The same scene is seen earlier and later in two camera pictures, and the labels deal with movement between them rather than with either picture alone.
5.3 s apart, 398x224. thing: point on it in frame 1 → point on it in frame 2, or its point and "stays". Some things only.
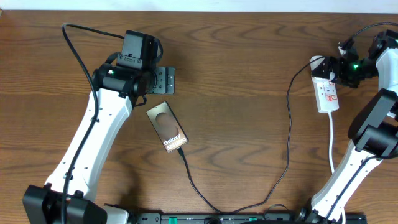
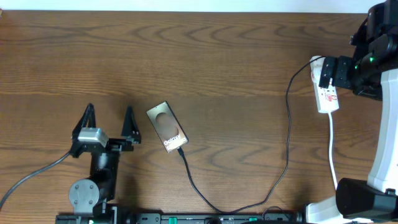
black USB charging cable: (283, 175) stays
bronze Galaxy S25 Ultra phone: (166, 127) stays
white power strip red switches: (326, 91) stays
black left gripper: (167, 83) → (132, 130)
